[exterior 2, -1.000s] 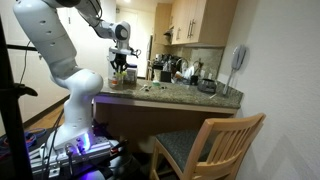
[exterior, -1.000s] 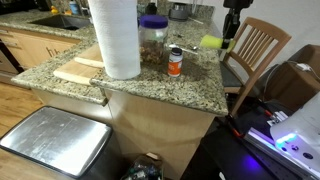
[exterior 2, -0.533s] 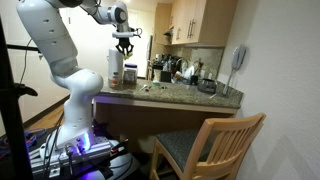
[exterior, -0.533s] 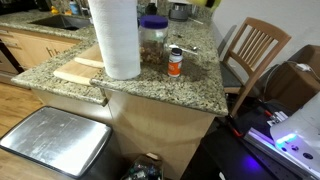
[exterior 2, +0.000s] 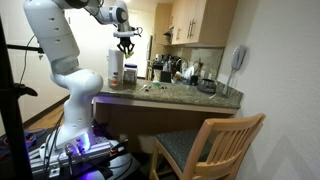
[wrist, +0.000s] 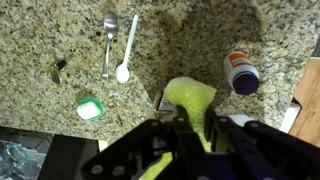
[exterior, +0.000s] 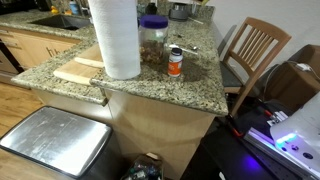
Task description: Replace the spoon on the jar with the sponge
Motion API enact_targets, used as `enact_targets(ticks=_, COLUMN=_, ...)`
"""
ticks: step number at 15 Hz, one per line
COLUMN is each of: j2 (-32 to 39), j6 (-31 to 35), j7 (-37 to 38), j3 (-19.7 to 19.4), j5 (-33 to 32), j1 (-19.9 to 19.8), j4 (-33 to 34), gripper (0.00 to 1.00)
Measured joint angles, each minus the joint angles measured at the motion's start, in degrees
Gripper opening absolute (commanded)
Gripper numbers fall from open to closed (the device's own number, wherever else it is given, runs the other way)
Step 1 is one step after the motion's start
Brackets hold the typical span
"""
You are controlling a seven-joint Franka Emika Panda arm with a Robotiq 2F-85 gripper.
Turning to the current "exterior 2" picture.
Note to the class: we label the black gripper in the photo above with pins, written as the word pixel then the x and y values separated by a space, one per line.
pixel 125 40

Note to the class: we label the yellow sponge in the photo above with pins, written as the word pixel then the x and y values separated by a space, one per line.
pixel 129 54

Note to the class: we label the metal spoon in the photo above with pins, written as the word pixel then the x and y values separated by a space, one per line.
pixel 144 87

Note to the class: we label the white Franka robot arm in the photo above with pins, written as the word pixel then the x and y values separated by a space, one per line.
pixel 76 83

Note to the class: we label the clear jar purple lid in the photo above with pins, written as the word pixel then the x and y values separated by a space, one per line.
pixel 130 75

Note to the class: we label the white paper towel roll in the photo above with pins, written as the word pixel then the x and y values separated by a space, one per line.
pixel 116 61

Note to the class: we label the white pill bottle orange label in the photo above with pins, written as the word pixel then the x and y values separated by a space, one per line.
pixel 115 80

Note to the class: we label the black box on counter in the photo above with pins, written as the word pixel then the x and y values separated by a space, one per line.
pixel 165 76

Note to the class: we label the black cup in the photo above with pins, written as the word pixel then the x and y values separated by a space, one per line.
pixel 194 80

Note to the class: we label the dark grey pot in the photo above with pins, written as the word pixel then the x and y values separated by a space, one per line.
pixel 207 86

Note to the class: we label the white plastic strip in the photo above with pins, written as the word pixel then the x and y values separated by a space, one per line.
pixel 213 96

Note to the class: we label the metal robot mounting base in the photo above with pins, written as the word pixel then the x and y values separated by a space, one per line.
pixel 80 156

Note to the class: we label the wooden chair grey seat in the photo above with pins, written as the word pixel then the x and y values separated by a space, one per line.
pixel 206 150

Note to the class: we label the black tripod stand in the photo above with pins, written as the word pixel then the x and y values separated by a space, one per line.
pixel 11 116

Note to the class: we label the wooden wall cabinets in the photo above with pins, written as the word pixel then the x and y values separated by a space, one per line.
pixel 200 21

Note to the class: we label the grey wall phone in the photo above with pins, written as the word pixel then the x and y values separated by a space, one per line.
pixel 237 60

